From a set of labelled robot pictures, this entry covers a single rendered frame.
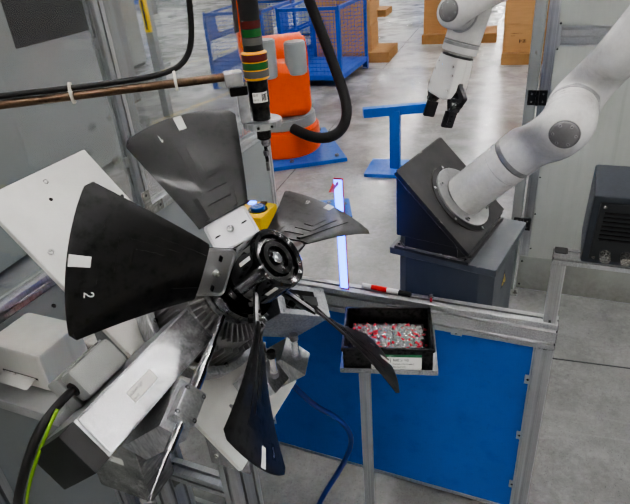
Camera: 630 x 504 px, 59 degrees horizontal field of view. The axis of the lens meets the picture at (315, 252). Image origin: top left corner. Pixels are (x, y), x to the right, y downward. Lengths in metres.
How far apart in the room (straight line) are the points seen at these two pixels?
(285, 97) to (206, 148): 3.76
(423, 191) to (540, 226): 1.50
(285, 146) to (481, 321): 3.62
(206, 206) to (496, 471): 1.23
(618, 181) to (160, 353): 0.95
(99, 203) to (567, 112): 0.98
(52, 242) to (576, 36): 2.20
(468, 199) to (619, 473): 1.22
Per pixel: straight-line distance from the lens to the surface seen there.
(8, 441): 1.69
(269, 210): 1.54
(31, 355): 1.39
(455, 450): 1.85
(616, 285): 3.11
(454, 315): 1.49
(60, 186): 1.21
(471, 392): 1.67
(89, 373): 0.96
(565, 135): 1.36
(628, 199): 1.25
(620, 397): 2.64
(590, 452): 2.39
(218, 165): 1.09
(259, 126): 0.98
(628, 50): 1.37
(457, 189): 1.56
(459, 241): 1.50
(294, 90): 4.85
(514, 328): 1.49
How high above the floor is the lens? 1.72
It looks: 30 degrees down
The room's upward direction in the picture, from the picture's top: 5 degrees counter-clockwise
